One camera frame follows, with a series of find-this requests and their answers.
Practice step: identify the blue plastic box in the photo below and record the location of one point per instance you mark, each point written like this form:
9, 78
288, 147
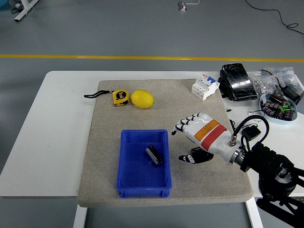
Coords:
140, 175

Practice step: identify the dark brown cylindrical capacitor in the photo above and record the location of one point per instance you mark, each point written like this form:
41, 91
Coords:
279, 114
268, 110
288, 115
278, 99

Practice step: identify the white circuit breaker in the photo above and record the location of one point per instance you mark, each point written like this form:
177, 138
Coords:
204, 88

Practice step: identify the white desk frame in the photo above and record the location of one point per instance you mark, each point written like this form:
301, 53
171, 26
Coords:
23, 12

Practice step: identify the clear bag of blue screws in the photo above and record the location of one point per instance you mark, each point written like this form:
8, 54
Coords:
288, 76

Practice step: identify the long plain dark battery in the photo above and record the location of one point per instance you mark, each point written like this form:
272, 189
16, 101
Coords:
154, 154

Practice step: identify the yellow tape measure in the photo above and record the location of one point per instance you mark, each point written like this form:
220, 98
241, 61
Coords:
121, 97

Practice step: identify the glossy black wrapped case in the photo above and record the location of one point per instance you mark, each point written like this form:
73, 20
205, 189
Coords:
237, 80

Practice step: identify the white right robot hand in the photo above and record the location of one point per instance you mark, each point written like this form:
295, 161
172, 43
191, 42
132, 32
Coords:
209, 133

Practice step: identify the short printed dark battery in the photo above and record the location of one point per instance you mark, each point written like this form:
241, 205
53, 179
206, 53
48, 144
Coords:
196, 150

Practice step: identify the blue object at floor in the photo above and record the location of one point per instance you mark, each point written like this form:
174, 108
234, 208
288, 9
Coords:
2, 4

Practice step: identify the green plastic connector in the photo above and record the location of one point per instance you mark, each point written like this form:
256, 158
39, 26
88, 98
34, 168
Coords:
283, 108

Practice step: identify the light blue bowl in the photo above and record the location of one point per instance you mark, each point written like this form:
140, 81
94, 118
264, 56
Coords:
285, 122

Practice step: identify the clear bag of metal nuts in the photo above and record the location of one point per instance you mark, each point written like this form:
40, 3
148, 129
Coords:
261, 85

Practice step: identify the yellow lemon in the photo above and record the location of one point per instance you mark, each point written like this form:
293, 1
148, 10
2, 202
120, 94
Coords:
142, 98

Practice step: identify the small black adapter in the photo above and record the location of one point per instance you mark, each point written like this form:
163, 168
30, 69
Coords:
252, 133

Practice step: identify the grey-brown felt mat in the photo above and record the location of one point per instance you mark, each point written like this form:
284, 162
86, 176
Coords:
190, 102

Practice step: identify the large black power adapter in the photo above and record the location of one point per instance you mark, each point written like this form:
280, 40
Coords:
293, 92

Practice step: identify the white table leg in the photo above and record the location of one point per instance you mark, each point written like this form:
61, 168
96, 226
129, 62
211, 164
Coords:
251, 211
79, 217

